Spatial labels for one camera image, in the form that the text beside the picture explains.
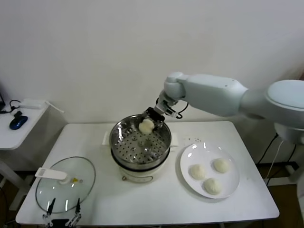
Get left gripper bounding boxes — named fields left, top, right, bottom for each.
left=42, top=197, right=83, bottom=228

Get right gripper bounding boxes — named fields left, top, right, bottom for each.
left=138, top=95, right=178, bottom=132

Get white steamed baozi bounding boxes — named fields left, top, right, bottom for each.
left=189, top=163, right=207, bottom=181
left=212, top=158, right=232, bottom=174
left=202, top=177, right=223, bottom=196
left=138, top=118, right=155, bottom=134

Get stainless steel steamer basket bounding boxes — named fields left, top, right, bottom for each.
left=109, top=114, right=172, bottom=171

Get white electric cooker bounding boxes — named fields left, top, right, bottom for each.
left=102, top=132, right=180, bottom=183

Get white round plate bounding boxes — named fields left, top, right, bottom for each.
left=180, top=142, right=240, bottom=200

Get white side table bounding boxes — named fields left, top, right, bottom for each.
left=0, top=104, right=52, bottom=211

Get blue computer mouse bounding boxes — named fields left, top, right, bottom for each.
left=9, top=115, right=29, bottom=131

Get white rectangular box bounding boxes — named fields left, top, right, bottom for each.
left=19, top=99, right=46, bottom=110

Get laptop screen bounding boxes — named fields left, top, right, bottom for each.
left=0, top=82, right=6, bottom=110

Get white furniture leg base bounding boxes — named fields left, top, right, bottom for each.
left=285, top=163, right=304, bottom=183

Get glass lid with white handle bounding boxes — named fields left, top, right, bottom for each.
left=35, top=156, right=96, bottom=213

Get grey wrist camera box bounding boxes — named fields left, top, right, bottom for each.
left=162, top=104, right=179, bottom=119

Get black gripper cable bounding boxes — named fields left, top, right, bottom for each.
left=174, top=101, right=190, bottom=119

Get thin black desk cable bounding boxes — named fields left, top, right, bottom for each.
left=0, top=99, right=24, bottom=114

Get white hanging cable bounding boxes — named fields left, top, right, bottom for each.
left=266, top=140, right=285, bottom=179

